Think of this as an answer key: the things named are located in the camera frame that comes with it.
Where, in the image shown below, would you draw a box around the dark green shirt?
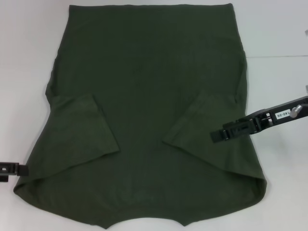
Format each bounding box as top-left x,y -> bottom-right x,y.
13,2 -> 269,231

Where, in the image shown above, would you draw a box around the silver right elbow connector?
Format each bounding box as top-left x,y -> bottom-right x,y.
289,104 -> 303,119

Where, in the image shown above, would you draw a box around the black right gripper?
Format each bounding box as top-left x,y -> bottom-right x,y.
210,95 -> 308,144

